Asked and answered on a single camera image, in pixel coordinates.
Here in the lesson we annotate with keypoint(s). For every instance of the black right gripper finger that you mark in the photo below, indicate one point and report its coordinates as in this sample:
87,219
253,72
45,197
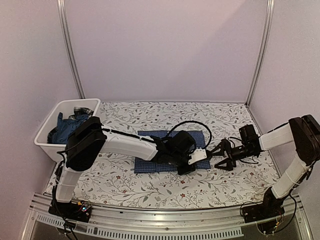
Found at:
219,150
226,164

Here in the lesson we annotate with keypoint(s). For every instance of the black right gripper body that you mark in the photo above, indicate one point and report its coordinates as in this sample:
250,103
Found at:
235,154

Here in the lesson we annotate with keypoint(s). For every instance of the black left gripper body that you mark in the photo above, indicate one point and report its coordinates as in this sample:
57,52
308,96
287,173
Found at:
182,171

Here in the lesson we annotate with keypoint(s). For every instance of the blue plaid button shirt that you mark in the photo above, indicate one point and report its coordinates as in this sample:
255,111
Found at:
146,167

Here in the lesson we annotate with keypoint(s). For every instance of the teal blue garment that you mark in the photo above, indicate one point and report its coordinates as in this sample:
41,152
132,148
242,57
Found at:
64,128

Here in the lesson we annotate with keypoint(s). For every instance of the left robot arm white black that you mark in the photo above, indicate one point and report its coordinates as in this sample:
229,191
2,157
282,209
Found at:
92,138

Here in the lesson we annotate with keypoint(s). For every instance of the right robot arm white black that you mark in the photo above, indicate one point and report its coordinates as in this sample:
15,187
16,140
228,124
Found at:
298,140

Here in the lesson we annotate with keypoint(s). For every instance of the white plastic laundry bin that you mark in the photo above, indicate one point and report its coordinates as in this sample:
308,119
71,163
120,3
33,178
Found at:
66,107

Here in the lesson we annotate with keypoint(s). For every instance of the floral patterned table cloth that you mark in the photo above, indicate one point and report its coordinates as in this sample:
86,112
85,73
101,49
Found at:
112,180

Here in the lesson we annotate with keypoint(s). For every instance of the black white plaid garment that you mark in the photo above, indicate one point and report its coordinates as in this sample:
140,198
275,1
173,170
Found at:
81,111

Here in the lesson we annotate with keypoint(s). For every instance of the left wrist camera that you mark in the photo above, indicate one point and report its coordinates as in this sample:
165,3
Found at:
182,143

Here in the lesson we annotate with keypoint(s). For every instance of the aluminium front rail base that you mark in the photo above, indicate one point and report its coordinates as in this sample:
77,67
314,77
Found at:
109,222

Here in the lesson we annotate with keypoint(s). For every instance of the right aluminium frame post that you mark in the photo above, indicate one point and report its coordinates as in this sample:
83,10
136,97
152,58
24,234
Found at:
262,51

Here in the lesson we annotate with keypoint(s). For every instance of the aluminium frame post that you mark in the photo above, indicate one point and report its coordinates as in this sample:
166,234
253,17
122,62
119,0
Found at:
262,51
62,13

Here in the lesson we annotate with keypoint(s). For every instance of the left aluminium frame post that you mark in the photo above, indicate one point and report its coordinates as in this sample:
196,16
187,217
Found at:
62,13

